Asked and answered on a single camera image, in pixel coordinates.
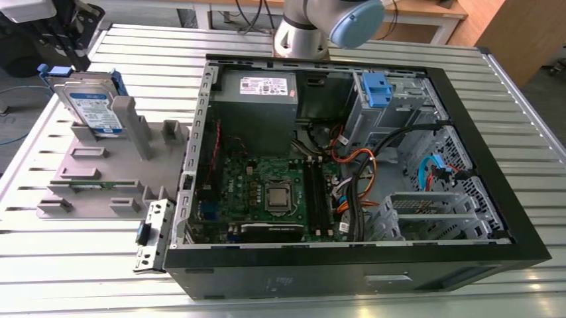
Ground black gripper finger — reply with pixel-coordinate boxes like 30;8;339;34
72;3;106;72
33;19;77;71

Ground hard disk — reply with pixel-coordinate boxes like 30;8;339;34
37;64;129;137

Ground blue data wire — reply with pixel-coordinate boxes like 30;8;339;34
416;154;456;193

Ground orange red power wire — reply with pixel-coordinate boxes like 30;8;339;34
431;164;472;183

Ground metal disk bay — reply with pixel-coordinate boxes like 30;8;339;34
383;190;503;242

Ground black round bin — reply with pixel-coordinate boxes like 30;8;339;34
0;23;45;79

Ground grey parts rack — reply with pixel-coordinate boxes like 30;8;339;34
34;95;195;220

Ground green RAM stick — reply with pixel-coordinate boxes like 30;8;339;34
49;179;136;192

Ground grey power supply unit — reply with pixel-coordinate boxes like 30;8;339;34
211;70;300;156

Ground green motherboard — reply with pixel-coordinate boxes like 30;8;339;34
193;155;349;244

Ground blue expansion slot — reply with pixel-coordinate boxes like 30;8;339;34
200;201;219;221

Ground black CPU socket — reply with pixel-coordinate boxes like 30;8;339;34
263;178;297;217

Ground blue plastic drive latch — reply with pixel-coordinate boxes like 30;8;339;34
360;72;393;109

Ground silver CPU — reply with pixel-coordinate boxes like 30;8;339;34
268;187;292;208

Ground black RAM slot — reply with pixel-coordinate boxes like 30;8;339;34
304;158;320;237
316;158;335;237

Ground metal optical drive cage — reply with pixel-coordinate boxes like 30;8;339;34
344;71;443;156

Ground black graphics card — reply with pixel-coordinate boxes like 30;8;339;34
229;221;307;244

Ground white framed wooden desk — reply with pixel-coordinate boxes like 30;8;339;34
176;0;470;46

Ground black open PC case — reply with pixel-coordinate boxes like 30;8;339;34
161;52;552;301

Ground wooden cabinet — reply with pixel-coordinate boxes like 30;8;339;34
475;0;566;89

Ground black chair caster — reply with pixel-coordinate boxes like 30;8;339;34
546;58;566;76

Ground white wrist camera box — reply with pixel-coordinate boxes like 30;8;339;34
0;0;58;23

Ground pale blue floor cable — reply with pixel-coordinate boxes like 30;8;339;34
0;85;57;146

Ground thin red wire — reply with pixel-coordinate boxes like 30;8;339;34
205;118;223;190

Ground yellow black wire bundle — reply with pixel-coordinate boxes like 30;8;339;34
291;138;331;158

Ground metal expansion slot bracket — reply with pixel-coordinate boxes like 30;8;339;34
132;198;172;274

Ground orange red wire bundle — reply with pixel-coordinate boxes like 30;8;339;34
331;148;381;216

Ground grey wire bundle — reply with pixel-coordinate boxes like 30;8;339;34
328;177;355;199

